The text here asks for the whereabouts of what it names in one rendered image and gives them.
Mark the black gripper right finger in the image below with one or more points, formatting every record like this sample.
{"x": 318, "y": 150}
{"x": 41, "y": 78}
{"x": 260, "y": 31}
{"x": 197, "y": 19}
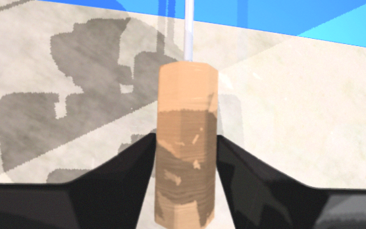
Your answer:
{"x": 259, "y": 196}

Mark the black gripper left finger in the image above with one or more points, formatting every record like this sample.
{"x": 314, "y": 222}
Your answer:
{"x": 110, "y": 196}

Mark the wooden-handled tool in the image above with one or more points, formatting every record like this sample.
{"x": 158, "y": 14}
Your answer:
{"x": 186, "y": 144}

